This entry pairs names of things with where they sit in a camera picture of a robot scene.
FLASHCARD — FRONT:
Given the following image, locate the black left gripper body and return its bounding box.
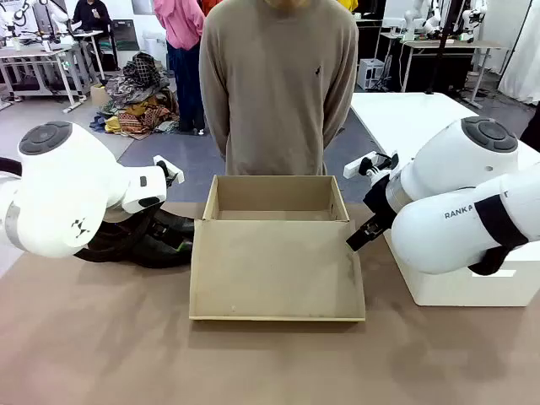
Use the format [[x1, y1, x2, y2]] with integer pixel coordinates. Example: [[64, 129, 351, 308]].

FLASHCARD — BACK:
[[138, 206, 170, 238]]

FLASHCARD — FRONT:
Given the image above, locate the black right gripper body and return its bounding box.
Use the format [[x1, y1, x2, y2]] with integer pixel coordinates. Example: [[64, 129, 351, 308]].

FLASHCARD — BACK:
[[363, 175, 400, 232]]

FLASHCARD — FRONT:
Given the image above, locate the black buckled leather shoe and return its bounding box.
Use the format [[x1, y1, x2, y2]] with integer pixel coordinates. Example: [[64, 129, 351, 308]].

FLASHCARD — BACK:
[[79, 234, 195, 269]]

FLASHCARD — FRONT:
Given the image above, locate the brown cardboard shoe box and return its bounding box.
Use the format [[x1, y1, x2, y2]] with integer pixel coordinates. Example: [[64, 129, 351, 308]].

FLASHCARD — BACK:
[[188, 174, 366, 324]]

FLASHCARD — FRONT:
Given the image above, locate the white foam box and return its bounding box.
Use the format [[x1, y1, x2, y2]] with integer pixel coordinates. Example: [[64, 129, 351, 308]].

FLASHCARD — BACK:
[[383, 231, 540, 308]]

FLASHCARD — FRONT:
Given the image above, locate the small cardboard box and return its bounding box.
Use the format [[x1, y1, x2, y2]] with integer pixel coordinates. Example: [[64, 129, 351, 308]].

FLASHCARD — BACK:
[[90, 84, 111, 106]]

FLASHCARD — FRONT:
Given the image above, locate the pile of patterned clothes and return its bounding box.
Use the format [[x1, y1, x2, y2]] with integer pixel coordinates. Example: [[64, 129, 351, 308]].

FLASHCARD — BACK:
[[89, 51, 181, 138]]

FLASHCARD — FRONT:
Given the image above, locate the small white cabinet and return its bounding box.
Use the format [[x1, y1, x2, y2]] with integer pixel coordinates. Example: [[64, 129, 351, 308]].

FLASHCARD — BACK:
[[357, 57, 387, 92]]

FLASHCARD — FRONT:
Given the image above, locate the person in beige sweater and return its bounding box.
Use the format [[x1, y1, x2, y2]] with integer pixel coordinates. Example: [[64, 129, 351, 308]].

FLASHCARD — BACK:
[[198, 0, 359, 177]]

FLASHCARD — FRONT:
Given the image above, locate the background table with robots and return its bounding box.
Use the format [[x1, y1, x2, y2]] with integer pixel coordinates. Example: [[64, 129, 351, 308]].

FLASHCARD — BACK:
[[398, 40, 511, 109]]

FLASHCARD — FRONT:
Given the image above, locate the black vertical pole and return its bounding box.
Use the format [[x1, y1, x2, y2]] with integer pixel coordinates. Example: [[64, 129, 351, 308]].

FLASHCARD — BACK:
[[424, 0, 455, 95]]

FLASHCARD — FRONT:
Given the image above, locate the person in pink hoodie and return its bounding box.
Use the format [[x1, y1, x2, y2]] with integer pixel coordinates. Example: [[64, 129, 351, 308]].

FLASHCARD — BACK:
[[153, 0, 208, 136]]

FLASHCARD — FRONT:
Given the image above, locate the dark rectangular panel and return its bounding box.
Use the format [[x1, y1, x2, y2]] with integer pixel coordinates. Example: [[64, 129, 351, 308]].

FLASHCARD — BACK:
[[111, 19, 140, 52]]

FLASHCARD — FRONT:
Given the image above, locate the small white desk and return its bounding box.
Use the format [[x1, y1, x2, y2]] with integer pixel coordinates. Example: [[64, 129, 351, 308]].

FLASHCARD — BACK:
[[69, 29, 106, 81]]

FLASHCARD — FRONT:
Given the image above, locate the grey metal-legged desk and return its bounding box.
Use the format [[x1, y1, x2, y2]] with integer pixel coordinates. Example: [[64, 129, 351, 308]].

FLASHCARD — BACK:
[[0, 44, 88, 114]]

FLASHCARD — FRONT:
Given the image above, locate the white curtain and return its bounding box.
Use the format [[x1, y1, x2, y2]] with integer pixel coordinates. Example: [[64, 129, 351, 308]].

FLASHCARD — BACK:
[[497, 0, 540, 106]]

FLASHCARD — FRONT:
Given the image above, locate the seated person in black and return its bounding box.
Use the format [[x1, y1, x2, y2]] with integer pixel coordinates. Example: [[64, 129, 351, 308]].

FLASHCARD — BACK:
[[70, 0, 113, 34]]

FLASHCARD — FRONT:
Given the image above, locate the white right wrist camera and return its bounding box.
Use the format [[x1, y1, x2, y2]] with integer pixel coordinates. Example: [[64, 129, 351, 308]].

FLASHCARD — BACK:
[[343, 150, 400, 179]]

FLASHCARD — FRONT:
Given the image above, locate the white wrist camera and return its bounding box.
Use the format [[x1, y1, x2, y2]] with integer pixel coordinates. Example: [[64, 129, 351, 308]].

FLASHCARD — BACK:
[[343, 150, 400, 179], [152, 154, 186, 185]]

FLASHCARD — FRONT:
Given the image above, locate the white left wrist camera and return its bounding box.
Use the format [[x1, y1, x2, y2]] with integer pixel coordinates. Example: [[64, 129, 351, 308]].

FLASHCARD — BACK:
[[152, 154, 186, 185]]

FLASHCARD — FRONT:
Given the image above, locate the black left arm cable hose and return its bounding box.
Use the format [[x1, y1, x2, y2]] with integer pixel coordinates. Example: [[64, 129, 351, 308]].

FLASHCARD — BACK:
[[0, 156, 24, 176]]

